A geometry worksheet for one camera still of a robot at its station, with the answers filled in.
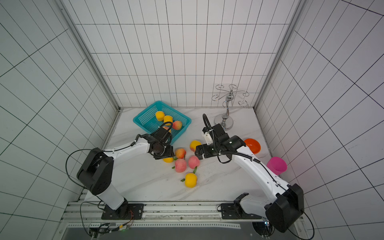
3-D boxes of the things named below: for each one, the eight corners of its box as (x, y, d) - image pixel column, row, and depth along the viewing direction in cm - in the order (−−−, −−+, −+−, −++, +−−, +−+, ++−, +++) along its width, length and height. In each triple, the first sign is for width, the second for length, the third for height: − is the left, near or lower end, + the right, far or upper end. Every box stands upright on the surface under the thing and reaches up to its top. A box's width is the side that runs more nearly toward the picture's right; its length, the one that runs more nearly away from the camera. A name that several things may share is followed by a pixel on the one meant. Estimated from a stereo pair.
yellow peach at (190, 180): (185, 188, 81) (184, 185, 77) (185, 176, 85) (185, 173, 81) (197, 188, 81) (197, 185, 77) (196, 176, 85) (197, 173, 81)
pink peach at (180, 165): (175, 172, 86) (174, 169, 82) (176, 161, 90) (175, 158, 87) (186, 172, 86) (185, 169, 82) (186, 161, 90) (186, 158, 87)
